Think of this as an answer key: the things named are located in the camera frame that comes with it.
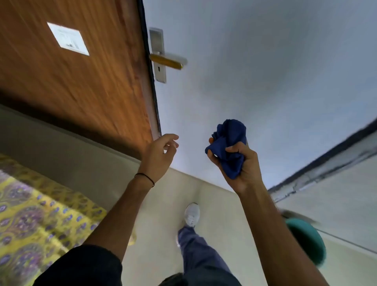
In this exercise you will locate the person's left hand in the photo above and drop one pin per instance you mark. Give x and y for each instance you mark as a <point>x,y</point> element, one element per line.
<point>153,160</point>

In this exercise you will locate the person's right hand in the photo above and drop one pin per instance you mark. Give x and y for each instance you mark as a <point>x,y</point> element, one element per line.
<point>250,171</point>

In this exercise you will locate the person's right thumb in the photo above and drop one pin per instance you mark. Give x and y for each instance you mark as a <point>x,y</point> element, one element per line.
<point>235,146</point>

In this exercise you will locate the person's left fingers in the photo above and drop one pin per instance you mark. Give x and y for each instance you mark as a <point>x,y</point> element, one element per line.
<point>170,144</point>

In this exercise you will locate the dark blue cloth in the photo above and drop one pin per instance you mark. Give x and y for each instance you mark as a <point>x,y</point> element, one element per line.
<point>231,138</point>

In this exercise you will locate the person's right forearm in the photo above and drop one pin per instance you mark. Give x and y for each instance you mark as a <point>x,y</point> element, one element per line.
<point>276,235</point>

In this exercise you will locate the person's left forearm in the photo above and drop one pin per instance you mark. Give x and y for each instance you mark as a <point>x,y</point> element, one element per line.
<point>123,215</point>

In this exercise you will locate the black wrist band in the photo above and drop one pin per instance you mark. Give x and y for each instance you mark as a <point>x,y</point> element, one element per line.
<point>145,176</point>

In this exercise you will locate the white sneaker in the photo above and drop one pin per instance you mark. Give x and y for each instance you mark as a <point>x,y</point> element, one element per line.
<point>192,214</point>

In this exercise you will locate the brown wooden door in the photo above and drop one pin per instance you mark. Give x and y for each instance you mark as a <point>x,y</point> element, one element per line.
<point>88,82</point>

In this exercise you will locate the grey-blue trouser leg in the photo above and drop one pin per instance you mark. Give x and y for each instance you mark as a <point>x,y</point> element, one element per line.
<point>200,259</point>

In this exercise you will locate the teal round plastic container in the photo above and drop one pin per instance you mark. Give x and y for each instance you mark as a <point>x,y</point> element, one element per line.
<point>307,240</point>

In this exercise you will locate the white paper notice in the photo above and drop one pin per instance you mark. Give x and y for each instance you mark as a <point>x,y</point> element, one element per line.
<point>68,38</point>

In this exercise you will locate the black shirt sleeve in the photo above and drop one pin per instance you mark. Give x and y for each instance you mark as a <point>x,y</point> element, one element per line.
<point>85,268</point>

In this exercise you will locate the yellow purple patterned bedsheet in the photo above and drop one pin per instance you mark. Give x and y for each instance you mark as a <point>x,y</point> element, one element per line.
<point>32,224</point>

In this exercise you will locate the dark wall skirting strip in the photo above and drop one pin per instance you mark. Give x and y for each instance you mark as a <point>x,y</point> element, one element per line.
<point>324,165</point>

